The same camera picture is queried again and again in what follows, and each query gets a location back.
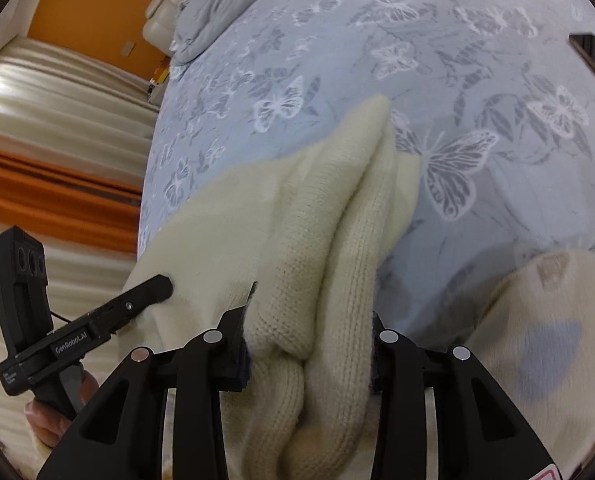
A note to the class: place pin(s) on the grey duvet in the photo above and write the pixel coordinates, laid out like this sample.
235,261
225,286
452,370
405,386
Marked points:
217,5

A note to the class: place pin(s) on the person's left hand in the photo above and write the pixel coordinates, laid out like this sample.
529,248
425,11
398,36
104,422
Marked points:
52,425

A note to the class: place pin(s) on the beige padded headboard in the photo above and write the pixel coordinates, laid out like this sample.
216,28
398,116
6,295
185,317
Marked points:
165,15

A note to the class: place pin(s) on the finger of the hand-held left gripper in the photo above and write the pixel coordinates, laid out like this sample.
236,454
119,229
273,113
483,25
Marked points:
147,292

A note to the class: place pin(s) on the yellow box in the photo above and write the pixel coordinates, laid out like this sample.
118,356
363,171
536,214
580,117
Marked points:
161,74

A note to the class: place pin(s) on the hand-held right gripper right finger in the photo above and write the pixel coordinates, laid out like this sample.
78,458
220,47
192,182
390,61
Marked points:
377,365

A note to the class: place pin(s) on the orange curtain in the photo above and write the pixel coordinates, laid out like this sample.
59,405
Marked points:
52,185

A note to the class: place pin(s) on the cream knit cardigan red buttons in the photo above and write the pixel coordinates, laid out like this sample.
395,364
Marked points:
327,240

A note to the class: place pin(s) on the cream curtain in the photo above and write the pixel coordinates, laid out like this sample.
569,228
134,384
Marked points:
67,95
37,280

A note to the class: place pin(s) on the blue butterfly print bed sheet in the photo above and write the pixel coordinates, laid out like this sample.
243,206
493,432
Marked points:
477,110

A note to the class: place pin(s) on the person's cream fleece clothing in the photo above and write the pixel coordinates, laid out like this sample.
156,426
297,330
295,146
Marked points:
552,310

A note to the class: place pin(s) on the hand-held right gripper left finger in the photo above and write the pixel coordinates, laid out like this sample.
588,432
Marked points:
232,360

